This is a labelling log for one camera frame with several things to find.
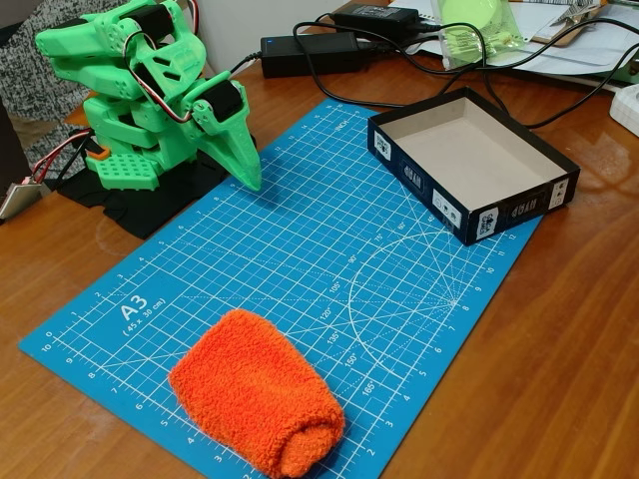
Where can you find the small controller board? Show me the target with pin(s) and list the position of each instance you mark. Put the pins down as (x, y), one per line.
(20, 197)

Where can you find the silver binder clip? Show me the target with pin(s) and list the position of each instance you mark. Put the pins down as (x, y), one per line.
(574, 14)

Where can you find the blue A3 cutting mat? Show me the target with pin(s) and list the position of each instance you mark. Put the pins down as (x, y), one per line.
(309, 239)

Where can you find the brown clipboard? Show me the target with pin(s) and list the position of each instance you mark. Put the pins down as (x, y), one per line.
(544, 32)

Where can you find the green plastic piece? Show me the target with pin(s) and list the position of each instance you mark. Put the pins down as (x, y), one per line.
(628, 70)

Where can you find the plastic bag with green parts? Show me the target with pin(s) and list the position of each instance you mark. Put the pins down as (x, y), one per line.
(474, 35)

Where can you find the green 3D-printed robot arm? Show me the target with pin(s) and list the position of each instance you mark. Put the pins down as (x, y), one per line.
(116, 172)

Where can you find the green gripper with servo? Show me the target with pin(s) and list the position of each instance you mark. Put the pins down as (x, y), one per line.
(237, 134)

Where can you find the white paper sheets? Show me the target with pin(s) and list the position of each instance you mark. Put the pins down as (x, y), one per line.
(564, 57)

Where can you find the orange fuzzy sock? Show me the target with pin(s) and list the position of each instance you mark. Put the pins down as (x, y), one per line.
(254, 389)

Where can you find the grey speckled fabric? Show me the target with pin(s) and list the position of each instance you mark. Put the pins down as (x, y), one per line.
(30, 75)

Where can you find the dark blue open cardboard box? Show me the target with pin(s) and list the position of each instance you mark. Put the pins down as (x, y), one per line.
(474, 149)

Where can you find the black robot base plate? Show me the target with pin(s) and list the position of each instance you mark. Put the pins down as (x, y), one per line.
(145, 212)

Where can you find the white power strip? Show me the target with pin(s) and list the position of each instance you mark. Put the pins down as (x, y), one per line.
(626, 110)

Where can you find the large black power adapter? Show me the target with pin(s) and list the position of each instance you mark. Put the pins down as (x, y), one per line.
(329, 55)

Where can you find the slim black power adapter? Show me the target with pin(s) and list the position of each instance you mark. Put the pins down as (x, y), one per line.
(374, 15)

